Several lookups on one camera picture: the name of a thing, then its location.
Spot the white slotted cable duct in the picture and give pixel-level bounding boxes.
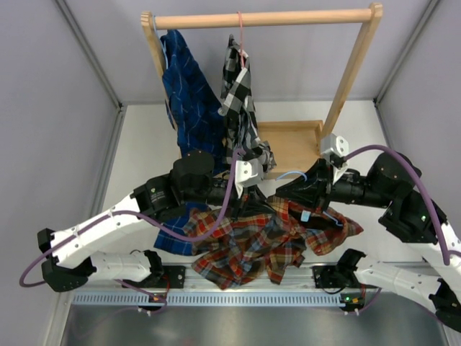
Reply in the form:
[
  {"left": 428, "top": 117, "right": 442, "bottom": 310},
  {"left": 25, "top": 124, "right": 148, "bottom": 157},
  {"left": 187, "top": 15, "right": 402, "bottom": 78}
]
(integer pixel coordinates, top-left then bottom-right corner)
[{"left": 73, "top": 290, "right": 345, "bottom": 308}]

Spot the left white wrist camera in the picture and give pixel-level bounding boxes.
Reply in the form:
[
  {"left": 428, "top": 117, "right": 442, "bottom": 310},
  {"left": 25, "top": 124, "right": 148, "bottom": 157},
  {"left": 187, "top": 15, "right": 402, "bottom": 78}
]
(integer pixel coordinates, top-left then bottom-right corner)
[{"left": 234, "top": 159, "right": 264, "bottom": 198}]

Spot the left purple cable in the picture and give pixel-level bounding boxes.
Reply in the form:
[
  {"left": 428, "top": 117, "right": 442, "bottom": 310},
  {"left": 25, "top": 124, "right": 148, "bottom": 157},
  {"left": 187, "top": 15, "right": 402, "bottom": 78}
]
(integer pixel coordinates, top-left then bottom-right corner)
[{"left": 18, "top": 148, "right": 246, "bottom": 314}]

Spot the light blue hanger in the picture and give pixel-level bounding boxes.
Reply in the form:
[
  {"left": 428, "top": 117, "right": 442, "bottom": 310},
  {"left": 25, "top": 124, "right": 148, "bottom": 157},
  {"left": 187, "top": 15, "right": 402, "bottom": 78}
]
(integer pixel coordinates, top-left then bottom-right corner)
[
  {"left": 153, "top": 15, "right": 169, "bottom": 70},
  {"left": 275, "top": 170, "right": 343, "bottom": 228}
]

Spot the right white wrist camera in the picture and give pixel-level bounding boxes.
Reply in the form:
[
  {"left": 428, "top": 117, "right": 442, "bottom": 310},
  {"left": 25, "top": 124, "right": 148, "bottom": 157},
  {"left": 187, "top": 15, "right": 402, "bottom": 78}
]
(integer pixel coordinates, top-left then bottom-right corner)
[{"left": 320, "top": 133, "right": 349, "bottom": 183}]

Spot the black white checked shirt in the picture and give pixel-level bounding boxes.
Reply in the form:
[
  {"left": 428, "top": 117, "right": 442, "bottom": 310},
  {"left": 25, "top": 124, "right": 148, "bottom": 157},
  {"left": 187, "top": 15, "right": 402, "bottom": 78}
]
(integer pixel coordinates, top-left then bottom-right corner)
[{"left": 218, "top": 35, "right": 277, "bottom": 174}]

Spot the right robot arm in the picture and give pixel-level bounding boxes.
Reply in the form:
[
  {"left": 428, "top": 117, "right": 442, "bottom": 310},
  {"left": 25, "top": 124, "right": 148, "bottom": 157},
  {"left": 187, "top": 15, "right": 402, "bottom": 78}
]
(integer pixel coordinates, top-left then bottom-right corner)
[{"left": 276, "top": 148, "right": 460, "bottom": 331}]

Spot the wooden clothes rack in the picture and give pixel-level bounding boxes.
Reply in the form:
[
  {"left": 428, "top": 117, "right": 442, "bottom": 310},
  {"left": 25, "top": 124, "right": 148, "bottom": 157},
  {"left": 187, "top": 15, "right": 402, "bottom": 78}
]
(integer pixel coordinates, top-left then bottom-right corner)
[{"left": 140, "top": 3, "right": 383, "bottom": 179}]

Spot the blue plaid shirt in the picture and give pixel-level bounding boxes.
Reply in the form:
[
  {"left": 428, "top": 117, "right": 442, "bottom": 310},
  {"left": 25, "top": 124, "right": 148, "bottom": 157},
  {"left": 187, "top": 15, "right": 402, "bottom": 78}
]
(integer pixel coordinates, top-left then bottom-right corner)
[{"left": 154, "top": 29, "right": 225, "bottom": 257}]

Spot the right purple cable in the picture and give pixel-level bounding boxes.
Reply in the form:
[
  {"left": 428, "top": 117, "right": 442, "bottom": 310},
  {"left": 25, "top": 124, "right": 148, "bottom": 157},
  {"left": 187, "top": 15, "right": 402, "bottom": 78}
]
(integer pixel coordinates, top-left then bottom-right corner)
[{"left": 341, "top": 144, "right": 461, "bottom": 321}]

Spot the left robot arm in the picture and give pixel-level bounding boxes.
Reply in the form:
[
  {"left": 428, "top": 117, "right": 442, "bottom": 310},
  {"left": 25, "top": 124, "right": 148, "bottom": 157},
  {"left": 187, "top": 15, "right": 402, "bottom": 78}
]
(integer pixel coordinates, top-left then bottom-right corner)
[{"left": 37, "top": 150, "right": 264, "bottom": 292}]

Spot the purple cable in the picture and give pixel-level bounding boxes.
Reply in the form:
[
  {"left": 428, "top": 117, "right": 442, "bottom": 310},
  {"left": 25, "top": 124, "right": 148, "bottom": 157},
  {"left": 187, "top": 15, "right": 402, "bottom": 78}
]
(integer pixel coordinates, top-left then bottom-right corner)
[
  {"left": 341, "top": 144, "right": 461, "bottom": 321},
  {"left": 18, "top": 148, "right": 246, "bottom": 314}
]

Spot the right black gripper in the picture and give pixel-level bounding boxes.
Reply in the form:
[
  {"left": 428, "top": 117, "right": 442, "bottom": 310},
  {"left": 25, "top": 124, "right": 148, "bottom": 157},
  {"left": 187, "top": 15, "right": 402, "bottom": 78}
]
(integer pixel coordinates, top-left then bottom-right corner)
[{"left": 277, "top": 159, "right": 395, "bottom": 216}]

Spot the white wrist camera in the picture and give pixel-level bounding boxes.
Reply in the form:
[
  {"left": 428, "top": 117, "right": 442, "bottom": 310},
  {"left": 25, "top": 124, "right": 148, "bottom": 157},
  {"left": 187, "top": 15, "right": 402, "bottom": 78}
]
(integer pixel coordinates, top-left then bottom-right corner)
[
  {"left": 320, "top": 133, "right": 349, "bottom": 183},
  {"left": 234, "top": 159, "right": 264, "bottom": 198}
]

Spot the pink wire hanger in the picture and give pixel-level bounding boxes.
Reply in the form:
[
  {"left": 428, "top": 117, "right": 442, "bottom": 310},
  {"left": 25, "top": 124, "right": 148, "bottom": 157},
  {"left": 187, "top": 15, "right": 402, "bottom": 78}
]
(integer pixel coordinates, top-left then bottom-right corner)
[{"left": 237, "top": 11, "right": 249, "bottom": 70}]

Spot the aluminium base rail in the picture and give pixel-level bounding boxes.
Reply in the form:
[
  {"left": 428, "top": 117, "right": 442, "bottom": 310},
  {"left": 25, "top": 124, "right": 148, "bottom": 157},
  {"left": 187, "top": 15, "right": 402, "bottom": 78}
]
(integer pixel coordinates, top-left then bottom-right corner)
[{"left": 68, "top": 262, "right": 451, "bottom": 290}]

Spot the red brown plaid shirt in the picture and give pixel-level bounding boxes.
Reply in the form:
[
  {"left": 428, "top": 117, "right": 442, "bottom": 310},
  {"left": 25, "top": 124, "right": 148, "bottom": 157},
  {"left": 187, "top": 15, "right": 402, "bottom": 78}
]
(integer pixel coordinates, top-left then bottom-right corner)
[{"left": 192, "top": 196, "right": 363, "bottom": 290}]

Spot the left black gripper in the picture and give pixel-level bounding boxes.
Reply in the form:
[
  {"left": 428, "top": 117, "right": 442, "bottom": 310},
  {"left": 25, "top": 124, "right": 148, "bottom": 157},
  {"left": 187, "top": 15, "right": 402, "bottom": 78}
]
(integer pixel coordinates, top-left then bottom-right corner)
[{"left": 183, "top": 177, "right": 275, "bottom": 221}]

